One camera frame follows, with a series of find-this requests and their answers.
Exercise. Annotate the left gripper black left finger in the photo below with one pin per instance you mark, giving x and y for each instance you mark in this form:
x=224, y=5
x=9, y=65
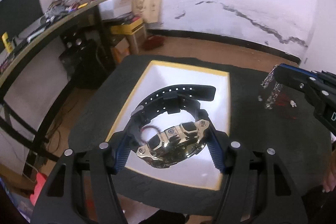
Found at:
x=80, y=188

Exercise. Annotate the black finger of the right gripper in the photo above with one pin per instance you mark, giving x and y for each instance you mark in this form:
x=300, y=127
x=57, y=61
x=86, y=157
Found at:
x=296, y=78

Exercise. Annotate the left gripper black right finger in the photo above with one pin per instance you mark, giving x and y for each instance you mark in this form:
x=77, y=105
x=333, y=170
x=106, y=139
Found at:
x=257, y=186

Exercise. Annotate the gold black wristwatch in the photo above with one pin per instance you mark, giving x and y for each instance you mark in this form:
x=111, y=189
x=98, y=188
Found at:
x=176, y=143

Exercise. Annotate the black speaker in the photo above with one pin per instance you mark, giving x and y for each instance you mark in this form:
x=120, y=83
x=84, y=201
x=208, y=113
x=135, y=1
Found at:
x=75, y=41

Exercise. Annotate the black yellow-edged desk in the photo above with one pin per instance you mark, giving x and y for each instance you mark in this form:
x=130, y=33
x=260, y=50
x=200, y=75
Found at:
x=15, y=68

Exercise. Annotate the dark red floor cloth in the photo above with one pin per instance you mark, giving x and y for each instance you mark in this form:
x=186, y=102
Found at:
x=153, y=42

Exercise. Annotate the yellow black cardboard box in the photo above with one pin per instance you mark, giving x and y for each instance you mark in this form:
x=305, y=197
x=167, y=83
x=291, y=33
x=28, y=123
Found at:
x=127, y=29

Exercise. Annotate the brown kraft paper bag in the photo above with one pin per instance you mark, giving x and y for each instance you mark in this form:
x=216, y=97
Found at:
x=148, y=10

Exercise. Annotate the black computer monitor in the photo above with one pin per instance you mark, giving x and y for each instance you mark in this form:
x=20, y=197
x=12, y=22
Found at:
x=17, y=15

